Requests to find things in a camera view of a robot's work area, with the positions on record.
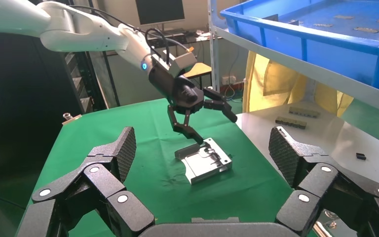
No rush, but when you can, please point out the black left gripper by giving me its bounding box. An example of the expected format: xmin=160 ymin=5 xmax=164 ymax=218
xmin=148 ymin=65 xmax=238 ymax=146

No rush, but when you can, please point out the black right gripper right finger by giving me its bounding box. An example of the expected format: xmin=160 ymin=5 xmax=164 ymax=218
xmin=267 ymin=125 xmax=379 ymax=237

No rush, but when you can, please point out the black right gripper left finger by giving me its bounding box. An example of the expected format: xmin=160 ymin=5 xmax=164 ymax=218
xmin=15 ymin=126 xmax=156 ymax=237

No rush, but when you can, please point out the silver sheet metal bracket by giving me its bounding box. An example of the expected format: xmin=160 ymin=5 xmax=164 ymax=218
xmin=175 ymin=137 xmax=233 ymax=186

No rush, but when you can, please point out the wooden stool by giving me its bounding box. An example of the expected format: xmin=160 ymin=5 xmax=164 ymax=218
xmin=184 ymin=62 xmax=214 ymax=89

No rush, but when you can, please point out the green table cloth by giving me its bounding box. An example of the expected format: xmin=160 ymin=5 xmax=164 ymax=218
xmin=29 ymin=98 xmax=311 ymax=237

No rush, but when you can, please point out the grey connector strip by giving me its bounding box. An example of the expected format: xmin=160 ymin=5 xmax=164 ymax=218
xmin=288 ymin=106 xmax=322 ymax=119
xmin=275 ymin=117 xmax=308 ymax=130

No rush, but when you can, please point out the yellow cloth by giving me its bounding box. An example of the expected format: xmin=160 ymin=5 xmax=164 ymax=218
xmin=242 ymin=50 xmax=355 ymax=118

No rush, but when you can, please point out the black computer monitor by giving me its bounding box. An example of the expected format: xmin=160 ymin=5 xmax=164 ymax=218
xmin=135 ymin=0 xmax=186 ymax=27

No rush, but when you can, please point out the blue plastic bin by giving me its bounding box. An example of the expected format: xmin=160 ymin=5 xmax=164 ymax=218
xmin=220 ymin=0 xmax=379 ymax=98

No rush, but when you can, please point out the white wall socket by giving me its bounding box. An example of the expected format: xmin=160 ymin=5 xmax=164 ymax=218
xmin=221 ymin=75 xmax=238 ymax=86

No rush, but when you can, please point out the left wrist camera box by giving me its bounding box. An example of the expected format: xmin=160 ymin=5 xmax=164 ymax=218
xmin=158 ymin=51 xmax=199 ymax=79

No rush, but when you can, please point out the white perforated shelf post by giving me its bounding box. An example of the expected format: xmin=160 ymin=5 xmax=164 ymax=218
xmin=208 ymin=0 xmax=222 ymax=94

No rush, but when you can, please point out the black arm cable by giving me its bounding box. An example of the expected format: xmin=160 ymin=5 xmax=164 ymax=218
xmin=68 ymin=4 xmax=191 ymax=66

